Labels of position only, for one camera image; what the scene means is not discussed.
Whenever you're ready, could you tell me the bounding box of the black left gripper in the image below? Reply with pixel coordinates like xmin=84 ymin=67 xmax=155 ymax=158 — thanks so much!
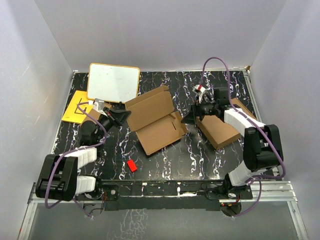
xmin=95 ymin=107 xmax=131 ymax=142

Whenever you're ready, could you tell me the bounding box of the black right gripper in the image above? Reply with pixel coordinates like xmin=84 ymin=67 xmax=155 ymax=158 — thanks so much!
xmin=181 ymin=95 xmax=219 ymax=125

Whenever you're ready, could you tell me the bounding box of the small red block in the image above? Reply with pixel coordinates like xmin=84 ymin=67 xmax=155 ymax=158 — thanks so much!
xmin=126 ymin=159 xmax=138 ymax=173

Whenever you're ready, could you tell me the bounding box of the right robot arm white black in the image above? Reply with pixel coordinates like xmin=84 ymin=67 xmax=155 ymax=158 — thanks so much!
xmin=181 ymin=84 xmax=283 ymax=199

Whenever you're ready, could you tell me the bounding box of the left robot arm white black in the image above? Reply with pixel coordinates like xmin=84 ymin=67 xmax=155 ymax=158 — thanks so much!
xmin=35 ymin=107 xmax=132 ymax=203

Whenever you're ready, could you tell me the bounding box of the small brown cardboard box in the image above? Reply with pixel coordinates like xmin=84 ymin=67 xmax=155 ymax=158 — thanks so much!
xmin=84 ymin=109 xmax=101 ymax=122

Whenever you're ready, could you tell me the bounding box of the closed brown cardboard box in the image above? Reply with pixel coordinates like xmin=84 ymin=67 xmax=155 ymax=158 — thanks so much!
xmin=196 ymin=97 xmax=257 ymax=151

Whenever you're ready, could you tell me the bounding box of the yellow booklet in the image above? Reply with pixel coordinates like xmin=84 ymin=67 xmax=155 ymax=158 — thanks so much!
xmin=62 ymin=90 xmax=90 ymax=124

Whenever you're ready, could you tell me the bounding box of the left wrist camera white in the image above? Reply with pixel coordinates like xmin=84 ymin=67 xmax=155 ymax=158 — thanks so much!
xmin=88 ymin=98 xmax=105 ymax=113

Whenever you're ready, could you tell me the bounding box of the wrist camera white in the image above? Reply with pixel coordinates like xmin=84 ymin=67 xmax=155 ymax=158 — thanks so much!
xmin=192 ymin=84 xmax=207 ymax=101
xmin=88 ymin=98 xmax=105 ymax=113

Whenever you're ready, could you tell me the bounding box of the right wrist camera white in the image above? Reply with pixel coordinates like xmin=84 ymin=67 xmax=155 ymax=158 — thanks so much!
xmin=192 ymin=84 xmax=207 ymax=101

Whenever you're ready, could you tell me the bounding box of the white board yellow frame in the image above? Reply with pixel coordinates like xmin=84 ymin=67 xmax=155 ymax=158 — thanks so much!
xmin=86 ymin=63 xmax=140 ymax=103

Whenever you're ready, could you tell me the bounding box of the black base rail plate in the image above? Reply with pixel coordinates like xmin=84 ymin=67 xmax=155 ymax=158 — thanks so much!
xmin=98 ymin=180 xmax=253 ymax=211

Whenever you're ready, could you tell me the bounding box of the aluminium frame rail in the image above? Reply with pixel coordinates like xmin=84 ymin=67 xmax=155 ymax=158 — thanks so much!
xmin=20 ymin=181 xmax=308 ymax=240

